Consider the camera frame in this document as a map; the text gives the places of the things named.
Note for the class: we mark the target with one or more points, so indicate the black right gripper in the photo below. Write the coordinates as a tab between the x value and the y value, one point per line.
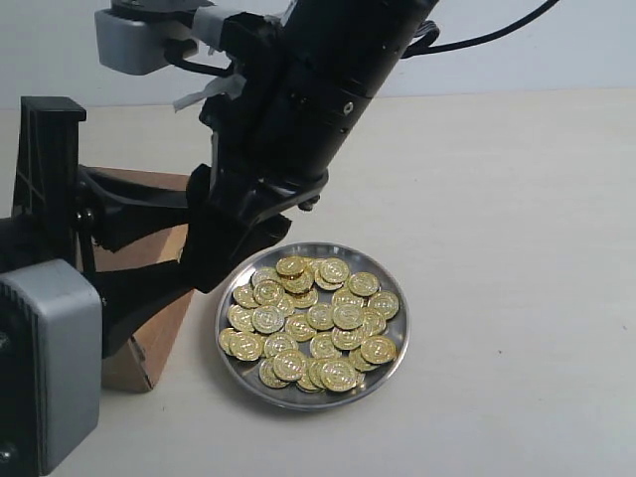
272	139

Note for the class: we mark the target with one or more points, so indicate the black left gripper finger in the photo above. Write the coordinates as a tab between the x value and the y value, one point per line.
131	297

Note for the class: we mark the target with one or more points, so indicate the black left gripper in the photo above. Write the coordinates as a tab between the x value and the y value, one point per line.
59	205

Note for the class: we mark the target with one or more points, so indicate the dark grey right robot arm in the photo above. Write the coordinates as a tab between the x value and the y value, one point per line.
367	40

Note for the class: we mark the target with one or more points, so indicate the brown cardboard box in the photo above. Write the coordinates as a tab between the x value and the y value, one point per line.
138	364

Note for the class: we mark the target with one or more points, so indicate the gold coin top of pile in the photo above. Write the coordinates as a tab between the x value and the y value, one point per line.
292	265

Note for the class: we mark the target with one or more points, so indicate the gold coin upper left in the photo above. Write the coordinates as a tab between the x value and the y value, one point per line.
268	292

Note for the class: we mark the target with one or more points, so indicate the gold coin left middle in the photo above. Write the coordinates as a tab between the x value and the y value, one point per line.
267	319

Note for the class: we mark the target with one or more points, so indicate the gold coin lower left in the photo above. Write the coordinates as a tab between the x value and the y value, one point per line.
246	346

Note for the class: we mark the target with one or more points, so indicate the gold coin centre right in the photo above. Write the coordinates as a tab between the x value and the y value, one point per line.
347	316

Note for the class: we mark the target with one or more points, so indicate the round silver metal plate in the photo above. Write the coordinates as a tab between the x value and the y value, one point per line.
310	294

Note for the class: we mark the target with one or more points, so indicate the gold coin bottom middle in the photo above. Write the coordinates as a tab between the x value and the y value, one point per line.
290	365

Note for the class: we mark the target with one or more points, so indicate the gold coin far right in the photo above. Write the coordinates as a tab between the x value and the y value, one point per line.
386	303

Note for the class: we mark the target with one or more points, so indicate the gold coin bottom front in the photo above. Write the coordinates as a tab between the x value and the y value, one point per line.
338	376

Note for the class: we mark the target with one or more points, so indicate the gold coin lower right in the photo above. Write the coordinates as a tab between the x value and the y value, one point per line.
378	350

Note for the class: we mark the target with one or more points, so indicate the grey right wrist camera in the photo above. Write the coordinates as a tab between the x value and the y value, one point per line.
131	36

